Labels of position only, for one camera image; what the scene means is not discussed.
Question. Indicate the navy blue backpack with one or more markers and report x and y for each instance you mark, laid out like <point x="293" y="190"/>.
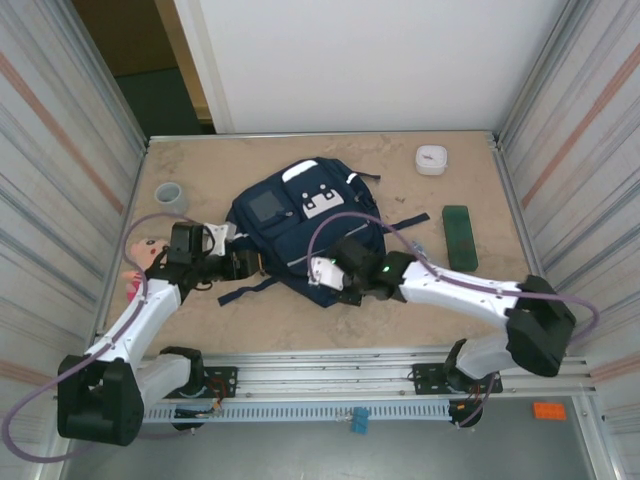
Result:
<point x="295" y="235"/>

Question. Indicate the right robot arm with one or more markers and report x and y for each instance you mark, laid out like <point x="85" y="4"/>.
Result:
<point x="450" y="287"/>

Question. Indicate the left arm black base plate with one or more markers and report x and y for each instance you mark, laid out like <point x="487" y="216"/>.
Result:
<point x="225" y="382"/>

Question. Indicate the orange toy brick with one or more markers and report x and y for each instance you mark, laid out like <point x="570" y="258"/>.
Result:
<point x="549" y="411"/>

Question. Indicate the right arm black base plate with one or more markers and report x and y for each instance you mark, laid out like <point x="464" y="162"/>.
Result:
<point x="425" y="380"/>

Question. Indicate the grey plastic cup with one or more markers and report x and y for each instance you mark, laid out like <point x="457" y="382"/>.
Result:
<point x="171" y="199"/>

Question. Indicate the blue plastic clip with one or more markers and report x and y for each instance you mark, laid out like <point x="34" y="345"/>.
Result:
<point x="359" y="421"/>

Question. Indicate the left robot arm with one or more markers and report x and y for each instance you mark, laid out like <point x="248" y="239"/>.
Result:
<point x="130" y="325"/>

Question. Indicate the pink plush doll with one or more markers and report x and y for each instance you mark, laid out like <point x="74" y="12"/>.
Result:
<point x="145" y="250"/>

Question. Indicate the aluminium frame post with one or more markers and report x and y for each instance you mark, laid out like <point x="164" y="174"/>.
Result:
<point x="110" y="80"/>
<point x="535" y="70"/>

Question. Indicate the green pencil case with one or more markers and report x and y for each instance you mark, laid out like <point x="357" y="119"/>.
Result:
<point x="460" y="237"/>

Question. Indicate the aluminium mounting rail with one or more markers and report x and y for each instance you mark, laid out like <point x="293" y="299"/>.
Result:
<point x="325" y="372"/>

